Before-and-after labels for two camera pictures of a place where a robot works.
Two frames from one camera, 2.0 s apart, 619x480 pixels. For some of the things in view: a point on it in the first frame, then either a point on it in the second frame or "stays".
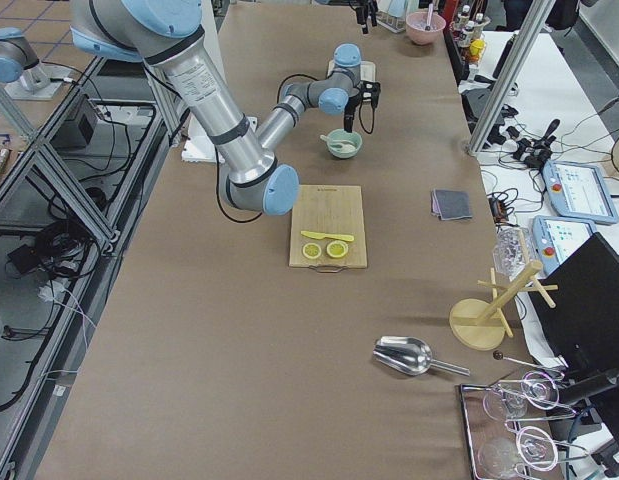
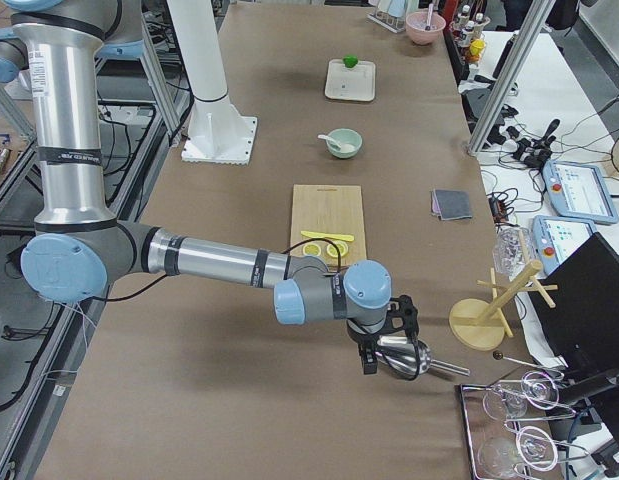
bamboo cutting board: (328, 209) stays
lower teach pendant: (556, 238) stays
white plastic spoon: (332, 143) stays
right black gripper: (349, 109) → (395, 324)
